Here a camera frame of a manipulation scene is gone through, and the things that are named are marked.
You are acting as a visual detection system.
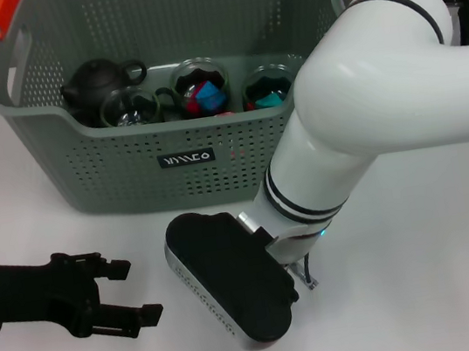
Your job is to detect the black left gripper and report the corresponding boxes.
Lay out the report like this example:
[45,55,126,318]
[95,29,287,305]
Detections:
[0,239,169,351]

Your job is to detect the grey-green perforated storage bin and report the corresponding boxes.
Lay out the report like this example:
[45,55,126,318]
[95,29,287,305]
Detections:
[0,0,397,240]

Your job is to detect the right gripper cable with plug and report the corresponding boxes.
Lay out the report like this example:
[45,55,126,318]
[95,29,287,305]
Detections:
[288,251,323,293]

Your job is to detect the teal building brick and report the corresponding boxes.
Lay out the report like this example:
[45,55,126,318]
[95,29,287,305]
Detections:
[252,91,286,111]

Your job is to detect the blue building brick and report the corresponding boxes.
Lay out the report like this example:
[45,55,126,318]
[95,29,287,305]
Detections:
[193,79,229,115]

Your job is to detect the black clay teapot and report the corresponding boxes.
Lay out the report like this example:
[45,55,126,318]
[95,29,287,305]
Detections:
[56,52,154,122]

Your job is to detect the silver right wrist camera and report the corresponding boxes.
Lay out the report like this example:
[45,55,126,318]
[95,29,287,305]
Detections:
[159,198,307,351]

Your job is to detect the glass teacup with black holder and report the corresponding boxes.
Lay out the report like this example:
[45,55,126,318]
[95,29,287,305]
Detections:
[97,82,166,133]
[238,62,299,113]
[150,52,236,125]

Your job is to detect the orange bin handle clip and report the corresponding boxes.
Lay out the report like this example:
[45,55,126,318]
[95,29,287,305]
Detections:
[0,0,27,42]

